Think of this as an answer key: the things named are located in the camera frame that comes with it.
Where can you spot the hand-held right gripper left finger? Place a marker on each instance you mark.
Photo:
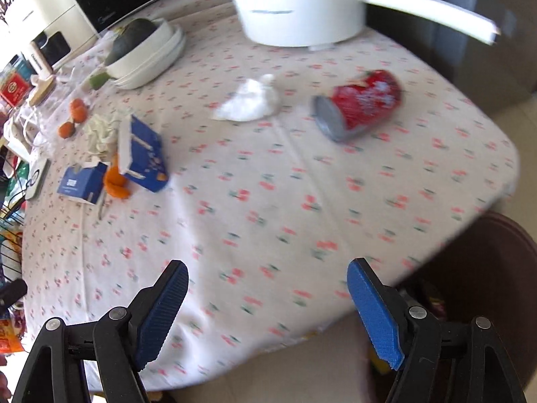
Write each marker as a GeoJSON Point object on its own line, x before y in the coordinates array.
{"type": "Point", "coordinates": [161, 315]}

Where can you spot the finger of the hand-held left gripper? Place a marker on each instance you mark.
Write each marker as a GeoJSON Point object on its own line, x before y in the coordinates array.
{"type": "Point", "coordinates": [12, 291]}

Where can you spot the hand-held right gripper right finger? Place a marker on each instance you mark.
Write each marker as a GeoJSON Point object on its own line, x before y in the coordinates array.
{"type": "Point", "coordinates": [375, 315]}

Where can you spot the brown trash bin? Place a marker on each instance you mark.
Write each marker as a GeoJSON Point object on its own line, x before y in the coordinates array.
{"type": "Point", "coordinates": [503, 252]}

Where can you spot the blue white carton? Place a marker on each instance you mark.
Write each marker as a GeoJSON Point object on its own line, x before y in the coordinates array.
{"type": "Point", "coordinates": [144, 163]}

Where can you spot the small red can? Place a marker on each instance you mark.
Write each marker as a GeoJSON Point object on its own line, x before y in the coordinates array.
{"type": "Point", "coordinates": [365, 96]}

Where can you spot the white tissue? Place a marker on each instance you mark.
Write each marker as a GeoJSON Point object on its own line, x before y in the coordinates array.
{"type": "Point", "coordinates": [251, 100]}

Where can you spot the orange snack packet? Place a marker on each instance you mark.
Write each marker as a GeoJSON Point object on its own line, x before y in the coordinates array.
{"type": "Point", "coordinates": [8, 336]}

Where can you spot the blue white card box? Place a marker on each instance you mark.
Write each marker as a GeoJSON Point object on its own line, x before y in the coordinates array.
{"type": "Point", "coordinates": [77, 182]}

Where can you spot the cherry print tablecloth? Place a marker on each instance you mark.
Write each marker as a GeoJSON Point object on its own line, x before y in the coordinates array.
{"type": "Point", "coordinates": [272, 218]}

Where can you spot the small orange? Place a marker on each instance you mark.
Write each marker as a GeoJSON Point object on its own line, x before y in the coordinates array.
{"type": "Point", "coordinates": [77, 109]}
{"type": "Point", "coordinates": [66, 129]}

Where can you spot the red label jar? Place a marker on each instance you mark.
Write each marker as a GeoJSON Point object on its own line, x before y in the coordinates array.
{"type": "Point", "coordinates": [14, 88]}

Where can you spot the glass jar with wooden lid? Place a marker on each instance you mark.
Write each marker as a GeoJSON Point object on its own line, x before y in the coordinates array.
{"type": "Point", "coordinates": [42, 90]}

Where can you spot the green vegetable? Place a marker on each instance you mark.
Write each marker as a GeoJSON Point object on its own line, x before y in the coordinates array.
{"type": "Point", "coordinates": [99, 80]}

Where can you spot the white plate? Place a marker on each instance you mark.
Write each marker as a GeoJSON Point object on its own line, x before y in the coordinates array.
{"type": "Point", "coordinates": [138, 84]}
{"type": "Point", "coordinates": [179, 44]}

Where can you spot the white bowl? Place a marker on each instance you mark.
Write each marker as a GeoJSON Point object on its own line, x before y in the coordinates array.
{"type": "Point", "coordinates": [144, 61]}

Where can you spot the grey refrigerator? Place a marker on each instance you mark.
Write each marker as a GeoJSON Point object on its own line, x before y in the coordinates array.
{"type": "Point", "coordinates": [440, 50]}

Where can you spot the dark green squash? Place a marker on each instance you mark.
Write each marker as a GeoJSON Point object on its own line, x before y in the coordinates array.
{"type": "Point", "coordinates": [130, 35]}

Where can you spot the white air fryer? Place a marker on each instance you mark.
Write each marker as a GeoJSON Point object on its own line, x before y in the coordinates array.
{"type": "Point", "coordinates": [42, 4]}

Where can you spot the black microwave oven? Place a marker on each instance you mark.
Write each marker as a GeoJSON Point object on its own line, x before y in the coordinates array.
{"type": "Point", "coordinates": [126, 0]}

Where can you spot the white electric cooking pot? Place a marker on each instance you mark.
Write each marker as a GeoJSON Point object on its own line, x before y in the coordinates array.
{"type": "Point", "coordinates": [293, 8]}

